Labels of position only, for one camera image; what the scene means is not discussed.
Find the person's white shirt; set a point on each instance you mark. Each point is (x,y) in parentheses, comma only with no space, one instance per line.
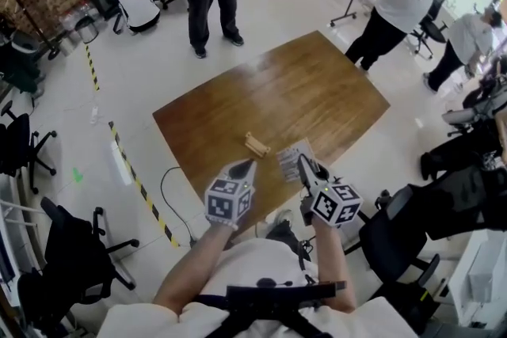
(257,261)

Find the wooden table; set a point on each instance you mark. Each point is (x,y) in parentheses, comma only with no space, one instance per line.
(297,91)

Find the person's right forearm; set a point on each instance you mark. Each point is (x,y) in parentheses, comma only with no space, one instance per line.
(330,269)

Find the steel bucket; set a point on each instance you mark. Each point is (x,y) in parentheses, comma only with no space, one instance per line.
(87,31)

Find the small white power strip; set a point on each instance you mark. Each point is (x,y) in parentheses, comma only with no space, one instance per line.
(94,115)

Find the white desk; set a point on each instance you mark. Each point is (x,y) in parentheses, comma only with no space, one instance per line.
(463,277)

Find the small wooden block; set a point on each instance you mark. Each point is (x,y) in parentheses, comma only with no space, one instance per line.
(257,146)

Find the gray office chair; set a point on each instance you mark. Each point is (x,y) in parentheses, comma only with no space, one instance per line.
(459,116)

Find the person's left forearm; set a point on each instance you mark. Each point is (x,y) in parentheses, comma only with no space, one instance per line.
(190,269)

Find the black chest harness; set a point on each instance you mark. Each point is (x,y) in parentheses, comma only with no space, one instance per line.
(277,291)

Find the wooden coat rack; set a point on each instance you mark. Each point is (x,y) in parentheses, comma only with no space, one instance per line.
(29,14)

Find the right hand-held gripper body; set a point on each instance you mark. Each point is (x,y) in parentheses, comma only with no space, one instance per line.
(336,206)

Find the yellow black floor tape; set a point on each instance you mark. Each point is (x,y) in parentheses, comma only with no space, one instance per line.
(142,186)
(92,67)

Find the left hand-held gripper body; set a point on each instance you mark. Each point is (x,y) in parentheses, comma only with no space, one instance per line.
(227,202)

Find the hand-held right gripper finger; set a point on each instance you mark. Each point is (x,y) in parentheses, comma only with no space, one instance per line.
(307,176)
(321,173)

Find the black clip microphone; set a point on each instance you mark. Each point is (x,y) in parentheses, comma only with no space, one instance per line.
(266,283)

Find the person's sneaker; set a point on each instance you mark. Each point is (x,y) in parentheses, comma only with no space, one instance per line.
(283,219)

